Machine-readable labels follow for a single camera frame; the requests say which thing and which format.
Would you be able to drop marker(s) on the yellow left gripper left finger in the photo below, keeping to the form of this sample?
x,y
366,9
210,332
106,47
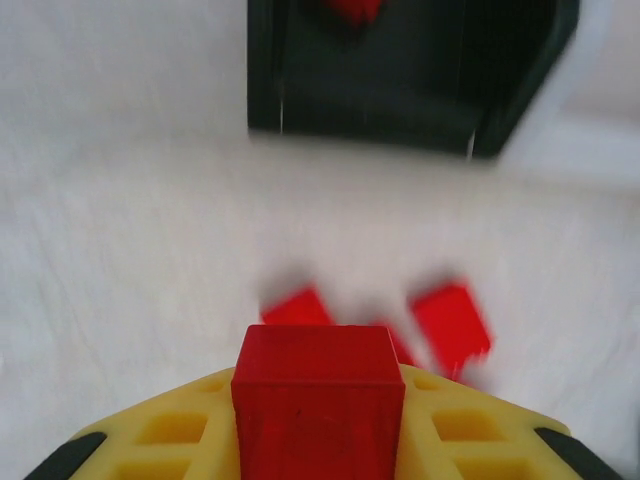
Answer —
x,y
220,430

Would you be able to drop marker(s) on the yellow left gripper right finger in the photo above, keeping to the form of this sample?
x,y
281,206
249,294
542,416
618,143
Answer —
x,y
420,435

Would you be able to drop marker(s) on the red lego block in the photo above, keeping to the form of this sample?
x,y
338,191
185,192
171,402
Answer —
x,y
315,400
400,347
450,325
352,10
297,307

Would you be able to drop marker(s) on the black storage bin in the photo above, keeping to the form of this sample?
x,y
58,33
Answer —
x,y
375,90

